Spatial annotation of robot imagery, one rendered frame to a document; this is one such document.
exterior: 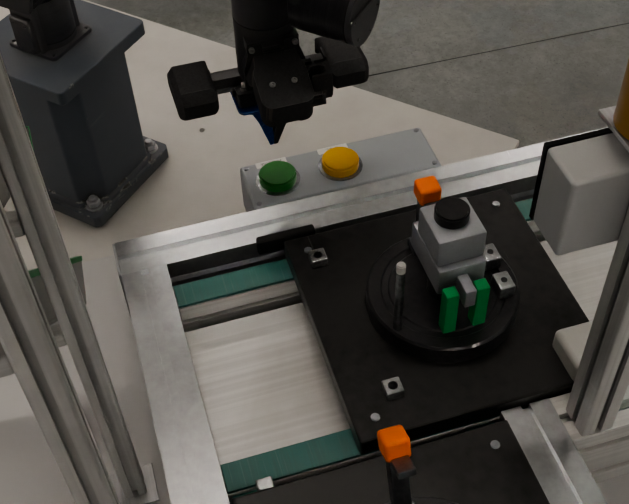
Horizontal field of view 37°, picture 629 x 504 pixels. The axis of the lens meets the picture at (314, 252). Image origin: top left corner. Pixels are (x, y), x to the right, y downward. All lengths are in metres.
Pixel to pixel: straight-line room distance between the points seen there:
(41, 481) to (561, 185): 0.57
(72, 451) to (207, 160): 0.71
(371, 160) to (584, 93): 1.73
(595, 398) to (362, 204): 0.33
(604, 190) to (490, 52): 2.20
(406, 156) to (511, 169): 0.11
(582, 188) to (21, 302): 0.36
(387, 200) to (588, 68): 1.87
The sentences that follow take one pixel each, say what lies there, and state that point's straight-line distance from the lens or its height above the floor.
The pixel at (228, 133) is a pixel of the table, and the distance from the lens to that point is 1.23.
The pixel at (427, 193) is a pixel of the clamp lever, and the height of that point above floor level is 1.07.
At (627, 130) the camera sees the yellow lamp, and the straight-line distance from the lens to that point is 0.62.
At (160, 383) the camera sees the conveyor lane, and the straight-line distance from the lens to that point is 0.86.
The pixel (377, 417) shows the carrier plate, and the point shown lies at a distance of 0.81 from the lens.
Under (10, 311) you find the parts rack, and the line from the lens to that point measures 0.44.
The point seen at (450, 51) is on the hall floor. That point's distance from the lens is 2.81.
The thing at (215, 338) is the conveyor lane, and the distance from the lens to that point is 0.94.
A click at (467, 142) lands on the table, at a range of 1.21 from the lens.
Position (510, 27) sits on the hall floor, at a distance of 2.93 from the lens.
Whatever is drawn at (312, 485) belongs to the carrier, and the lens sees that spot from 0.78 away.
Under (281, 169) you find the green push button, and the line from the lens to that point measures 1.01.
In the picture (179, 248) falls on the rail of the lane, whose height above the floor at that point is 0.96.
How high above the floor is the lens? 1.66
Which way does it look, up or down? 48 degrees down
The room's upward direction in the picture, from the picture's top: 3 degrees counter-clockwise
